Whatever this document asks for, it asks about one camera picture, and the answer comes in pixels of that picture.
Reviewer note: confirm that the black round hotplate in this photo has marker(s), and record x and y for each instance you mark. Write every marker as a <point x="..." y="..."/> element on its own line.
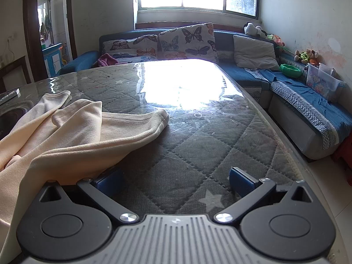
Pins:
<point x="8" y="121"/>

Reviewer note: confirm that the grey pillow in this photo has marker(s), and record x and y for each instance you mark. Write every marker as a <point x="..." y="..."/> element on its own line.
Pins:
<point x="254" y="51"/>

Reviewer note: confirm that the orange green toy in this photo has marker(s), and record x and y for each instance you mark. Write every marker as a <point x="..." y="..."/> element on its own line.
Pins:
<point x="275" y="40"/>

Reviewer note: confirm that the panda plush toy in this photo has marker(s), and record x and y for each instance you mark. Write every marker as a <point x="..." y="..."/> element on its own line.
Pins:
<point x="250" y="29"/>

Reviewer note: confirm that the red plastic stool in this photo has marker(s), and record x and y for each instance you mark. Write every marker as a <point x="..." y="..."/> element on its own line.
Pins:
<point x="345" y="159"/>

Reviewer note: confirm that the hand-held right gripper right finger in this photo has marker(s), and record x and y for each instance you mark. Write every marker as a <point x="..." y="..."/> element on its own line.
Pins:
<point x="239" y="182"/>

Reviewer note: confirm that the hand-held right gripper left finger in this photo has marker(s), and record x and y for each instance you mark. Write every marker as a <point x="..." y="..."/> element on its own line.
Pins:
<point x="110" y="183"/>

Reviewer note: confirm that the blue corner sofa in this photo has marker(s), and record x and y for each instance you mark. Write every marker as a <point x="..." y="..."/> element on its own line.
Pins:
<point x="224" y="40"/>

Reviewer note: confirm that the hanging towels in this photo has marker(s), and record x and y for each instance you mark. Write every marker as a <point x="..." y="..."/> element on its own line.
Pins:
<point x="44" y="31"/>

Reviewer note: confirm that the dark wooden chair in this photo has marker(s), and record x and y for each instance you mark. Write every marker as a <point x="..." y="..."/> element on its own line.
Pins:
<point x="13" y="74"/>

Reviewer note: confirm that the blue cabinet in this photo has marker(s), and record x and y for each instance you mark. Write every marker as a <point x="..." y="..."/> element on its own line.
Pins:
<point x="52" y="60"/>

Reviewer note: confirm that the large butterfly print cushion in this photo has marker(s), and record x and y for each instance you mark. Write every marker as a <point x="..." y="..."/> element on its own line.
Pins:
<point x="189" y="44"/>

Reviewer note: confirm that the long butterfly print cushion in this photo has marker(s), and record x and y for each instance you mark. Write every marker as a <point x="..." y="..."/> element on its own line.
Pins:
<point x="129" y="48"/>

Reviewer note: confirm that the blue patterned sofa cover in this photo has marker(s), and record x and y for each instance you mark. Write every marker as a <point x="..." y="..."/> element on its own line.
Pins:
<point x="302" y="96"/>

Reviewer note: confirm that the pink cloth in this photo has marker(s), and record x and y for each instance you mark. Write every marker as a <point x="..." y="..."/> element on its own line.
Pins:
<point x="107" y="60"/>

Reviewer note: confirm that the green plastic bowl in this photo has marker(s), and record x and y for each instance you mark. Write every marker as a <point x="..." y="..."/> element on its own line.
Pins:
<point x="291" y="70"/>

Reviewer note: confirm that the clear plastic storage box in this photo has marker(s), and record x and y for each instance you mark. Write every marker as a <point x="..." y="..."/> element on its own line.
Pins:
<point x="321" y="84"/>

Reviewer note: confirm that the grey quilted table cover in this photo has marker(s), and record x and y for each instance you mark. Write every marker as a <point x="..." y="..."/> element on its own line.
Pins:
<point x="192" y="143"/>

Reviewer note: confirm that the cream sweater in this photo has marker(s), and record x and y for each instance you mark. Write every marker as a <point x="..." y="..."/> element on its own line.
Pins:
<point x="82" y="132"/>

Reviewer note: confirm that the grey remote control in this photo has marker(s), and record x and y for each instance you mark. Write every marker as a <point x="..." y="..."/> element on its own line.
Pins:
<point x="9" y="95"/>

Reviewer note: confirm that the dark wooden door frame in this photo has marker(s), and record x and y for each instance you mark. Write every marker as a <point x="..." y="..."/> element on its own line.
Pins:
<point x="30" y="33"/>

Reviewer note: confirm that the brown plush toys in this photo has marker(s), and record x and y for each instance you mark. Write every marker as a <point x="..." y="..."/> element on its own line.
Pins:
<point x="305" y="56"/>

